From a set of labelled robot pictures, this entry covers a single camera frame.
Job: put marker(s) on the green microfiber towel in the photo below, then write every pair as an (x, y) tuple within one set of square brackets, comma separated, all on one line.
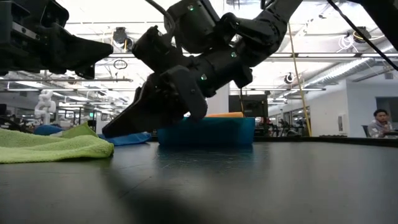
[(46, 146)]

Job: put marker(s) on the black monitor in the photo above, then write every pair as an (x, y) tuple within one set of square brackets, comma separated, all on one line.
[(253, 107)]

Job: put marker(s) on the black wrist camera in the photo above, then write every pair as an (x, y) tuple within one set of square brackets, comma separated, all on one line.
[(155, 49), (53, 12)]

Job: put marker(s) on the blue microfiber towel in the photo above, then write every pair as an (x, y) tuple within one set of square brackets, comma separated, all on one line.
[(133, 139)]

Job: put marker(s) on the teal plastic bin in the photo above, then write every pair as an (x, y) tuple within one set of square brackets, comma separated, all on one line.
[(205, 130)]

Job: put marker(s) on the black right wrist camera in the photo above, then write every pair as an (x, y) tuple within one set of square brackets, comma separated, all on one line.
[(155, 49)]

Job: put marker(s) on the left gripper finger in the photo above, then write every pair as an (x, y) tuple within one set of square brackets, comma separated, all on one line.
[(85, 72), (74, 51)]

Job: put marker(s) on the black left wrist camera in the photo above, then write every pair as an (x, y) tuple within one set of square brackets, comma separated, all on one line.
[(53, 12)]

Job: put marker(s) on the person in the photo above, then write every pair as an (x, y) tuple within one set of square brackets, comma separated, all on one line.
[(381, 124)]

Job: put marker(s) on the white robot figure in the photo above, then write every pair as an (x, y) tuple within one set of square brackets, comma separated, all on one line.
[(45, 105)]

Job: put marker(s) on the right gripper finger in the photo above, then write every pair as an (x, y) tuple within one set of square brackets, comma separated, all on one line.
[(155, 109)]

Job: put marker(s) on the white pillar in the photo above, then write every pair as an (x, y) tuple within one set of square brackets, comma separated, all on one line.
[(219, 104)]

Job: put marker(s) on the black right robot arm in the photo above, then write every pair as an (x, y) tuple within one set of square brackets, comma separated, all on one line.
[(264, 28)]

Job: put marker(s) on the orange microfiber towel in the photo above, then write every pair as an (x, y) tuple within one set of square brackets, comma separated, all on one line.
[(224, 114)]

